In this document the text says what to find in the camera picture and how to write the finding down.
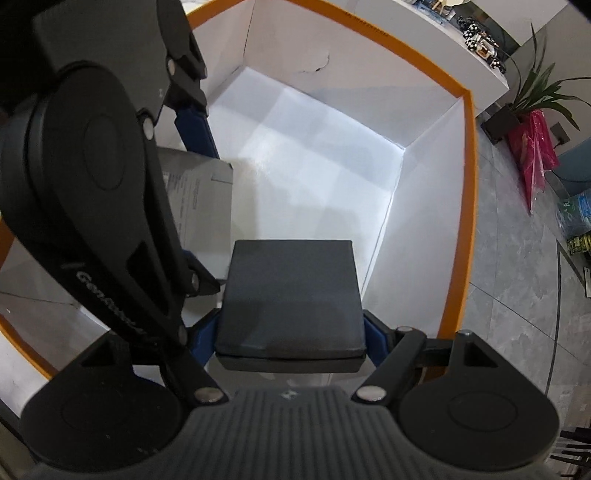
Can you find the potted long-leaf plant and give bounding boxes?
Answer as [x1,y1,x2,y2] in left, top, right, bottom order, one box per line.
[480,23,580,146]

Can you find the large water bottle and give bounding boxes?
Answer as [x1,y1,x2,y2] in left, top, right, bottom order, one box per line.
[556,193,591,237]

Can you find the orange and white container box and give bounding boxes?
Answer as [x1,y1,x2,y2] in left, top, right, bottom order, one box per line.
[0,0,477,384]

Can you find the pink umbrella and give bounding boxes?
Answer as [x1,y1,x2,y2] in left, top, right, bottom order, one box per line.
[507,110,559,214]

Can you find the black and white figurines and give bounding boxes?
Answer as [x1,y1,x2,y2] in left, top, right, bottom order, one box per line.
[459,16,509,72]

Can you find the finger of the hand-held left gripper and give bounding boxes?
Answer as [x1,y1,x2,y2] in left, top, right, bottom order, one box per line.
[157,0,221,161]
[59,184,222,345]

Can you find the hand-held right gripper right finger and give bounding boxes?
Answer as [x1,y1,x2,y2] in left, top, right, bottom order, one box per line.
[352,310,500,408]

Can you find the white marble TV cabinet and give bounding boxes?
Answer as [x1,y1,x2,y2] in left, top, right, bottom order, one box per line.
[330,0,512,118]

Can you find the light grey printed box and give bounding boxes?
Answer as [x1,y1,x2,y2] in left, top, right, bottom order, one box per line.
[157,148,235,256]

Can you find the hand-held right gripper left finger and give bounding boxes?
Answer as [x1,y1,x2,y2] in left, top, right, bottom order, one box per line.
[59,309,230,408]

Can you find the dark grey box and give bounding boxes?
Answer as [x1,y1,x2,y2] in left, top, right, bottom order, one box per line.
[215,239,369,374]

